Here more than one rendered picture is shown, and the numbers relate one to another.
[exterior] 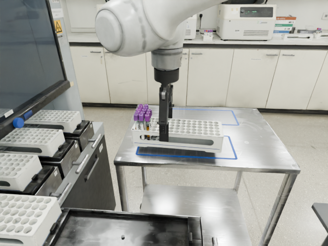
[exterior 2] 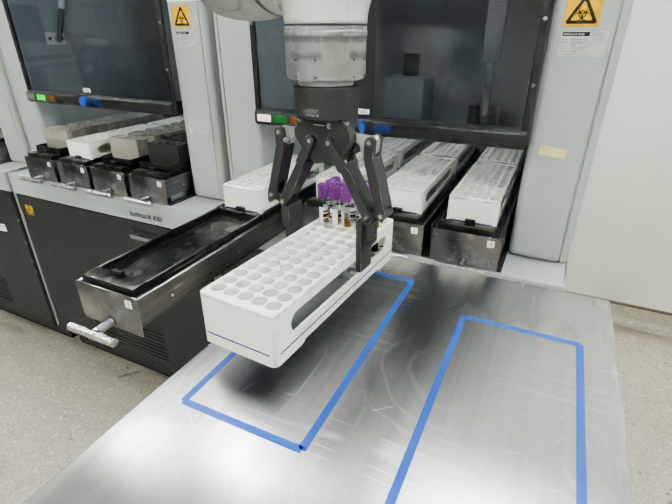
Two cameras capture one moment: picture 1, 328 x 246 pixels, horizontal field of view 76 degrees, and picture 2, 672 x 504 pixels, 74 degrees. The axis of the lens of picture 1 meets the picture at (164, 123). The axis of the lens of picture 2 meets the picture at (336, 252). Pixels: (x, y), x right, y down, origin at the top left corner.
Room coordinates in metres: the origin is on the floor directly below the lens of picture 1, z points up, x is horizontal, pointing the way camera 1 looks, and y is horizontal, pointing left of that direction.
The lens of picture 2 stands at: (0.83, -0.51, 1.16)
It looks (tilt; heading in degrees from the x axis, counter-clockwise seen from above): 26 degrees down; 112
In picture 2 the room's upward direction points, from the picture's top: straight up
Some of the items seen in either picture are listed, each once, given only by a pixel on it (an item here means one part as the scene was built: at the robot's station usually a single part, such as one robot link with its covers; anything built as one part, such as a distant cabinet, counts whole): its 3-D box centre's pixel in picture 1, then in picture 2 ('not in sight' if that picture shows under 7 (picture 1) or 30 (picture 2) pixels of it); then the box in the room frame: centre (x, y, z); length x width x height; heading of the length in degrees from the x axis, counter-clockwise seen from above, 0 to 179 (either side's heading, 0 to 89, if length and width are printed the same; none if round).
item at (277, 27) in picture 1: (280, 26); not in sight; (2.93, -1.48, 1.01); 0.23 x 0.12 x 0.08; 85
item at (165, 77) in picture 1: (166, 82); (326, 123); (0.62, -0.01, 1.06); 0.08 x 0.07 x 0.09; 172
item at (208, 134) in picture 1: (177, 133); (312, 270); (0.61, -0.05, 0.88); 0.30 x 0.10 x 0.06; 82
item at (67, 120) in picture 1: (42, 121); (484, 192); (0.78, 0.52, 0.83); 0.30 x 0.10 x 0.06; 86
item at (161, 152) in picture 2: not in sight; (165, 154); (-0.08, 0.48, 0.85); 0.12 x 0.02 x 0.06; 176
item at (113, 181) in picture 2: not in sight; (186, 154); (-0.21, 0.73, 0.78); 0.73 x 0.14 x 0.09; 86
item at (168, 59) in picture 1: (166, 57); (325, 56); (0.62, -0.01, 1.14); 0.09 x 0.09 x 0.06
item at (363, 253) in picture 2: (168, 116); (363, 243); (0.67, -0.02, 0.92); 0.03 x 0.01 x 0.07; 82
